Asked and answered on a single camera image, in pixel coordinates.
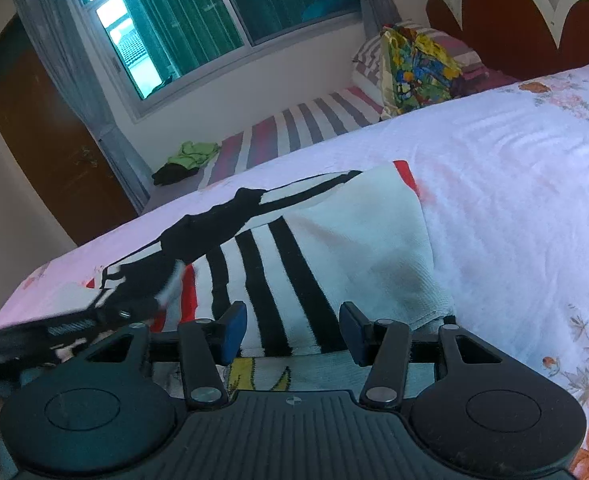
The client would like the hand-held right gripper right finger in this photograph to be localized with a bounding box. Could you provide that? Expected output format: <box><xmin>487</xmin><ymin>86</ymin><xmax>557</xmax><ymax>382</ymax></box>
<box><xmin>339</xmin><ymin>301</ymin><xmax>505</xmax><ymax>408</ymax></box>

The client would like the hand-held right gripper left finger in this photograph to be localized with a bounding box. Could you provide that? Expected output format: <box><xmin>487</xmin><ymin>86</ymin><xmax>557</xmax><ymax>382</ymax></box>
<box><xmin>82</xmin><ymin>301</ymin><xmax>248</xmax><ymax>408</ymax></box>

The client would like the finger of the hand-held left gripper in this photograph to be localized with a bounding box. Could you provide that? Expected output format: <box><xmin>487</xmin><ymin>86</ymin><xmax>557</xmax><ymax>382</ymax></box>
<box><xmin>97</xmin><ymin>259</ymin><xmax>186</xmax><ymax>330</ymax></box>

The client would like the white black red striped garment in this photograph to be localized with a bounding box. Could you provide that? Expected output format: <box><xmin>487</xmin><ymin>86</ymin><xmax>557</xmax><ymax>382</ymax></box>
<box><xmin>87</xmin><ymin>160</ymin><xmax>456</xmax><ymax>397</ymax></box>

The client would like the black cloth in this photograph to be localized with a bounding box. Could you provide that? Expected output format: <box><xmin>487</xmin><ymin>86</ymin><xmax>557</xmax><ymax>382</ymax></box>
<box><xmin>151</xmin><ymin>162</ymin><xmax>201</xmax><ymax>187</ymax></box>

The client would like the green cloth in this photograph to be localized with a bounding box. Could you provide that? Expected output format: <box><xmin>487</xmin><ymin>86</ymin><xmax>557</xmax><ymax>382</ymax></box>
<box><xmin>167</xmin><ymin>141</ymin><xmax>222</xmax><ymax>169</ymax></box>

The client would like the wooden door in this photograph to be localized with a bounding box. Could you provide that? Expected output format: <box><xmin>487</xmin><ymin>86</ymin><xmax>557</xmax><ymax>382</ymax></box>
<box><xmin>0</xmin><ymin>14</ymin><xmax>141</xmax><ymax>247</ymax></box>

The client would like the striped mattress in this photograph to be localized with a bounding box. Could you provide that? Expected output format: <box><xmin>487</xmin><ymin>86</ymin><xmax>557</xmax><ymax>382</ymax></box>
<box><xmin>144</xmin><ymin>85</ymin><xmax>386</xmax><ymax>211</ymax></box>

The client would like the colourful printed cloth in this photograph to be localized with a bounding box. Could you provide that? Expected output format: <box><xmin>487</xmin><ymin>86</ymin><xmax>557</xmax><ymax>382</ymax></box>
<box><xmin>379</xmin><ymin>25</ymin><xmax>469</xmax><ymax>122</ymax></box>

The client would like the striped pillow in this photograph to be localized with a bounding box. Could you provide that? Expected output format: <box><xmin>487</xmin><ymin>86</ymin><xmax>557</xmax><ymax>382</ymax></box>
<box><xmin>351</xmin><ymin>22</ymin><xmax>486</xmax><ymax>92</ymax></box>

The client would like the window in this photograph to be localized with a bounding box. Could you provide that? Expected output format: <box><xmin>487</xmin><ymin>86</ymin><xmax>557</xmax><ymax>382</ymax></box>
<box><xmin>59</xmin><ymin>0</ymin><xmax>371</xmax><ymax>117</ymax></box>

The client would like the maroon cloth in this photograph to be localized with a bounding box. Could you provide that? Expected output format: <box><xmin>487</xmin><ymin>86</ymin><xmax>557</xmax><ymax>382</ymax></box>
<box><xmin>454</xmin><ymin>64</ymin><xmax>521</xmax><ymax>100</ymax></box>

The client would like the red and white headboard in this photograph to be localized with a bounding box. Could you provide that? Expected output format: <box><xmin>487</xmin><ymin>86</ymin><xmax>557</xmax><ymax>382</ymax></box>
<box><xmin>424</xmin><ymin>0</ymin><xmax>589</xmax><ymax>82</ymax></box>

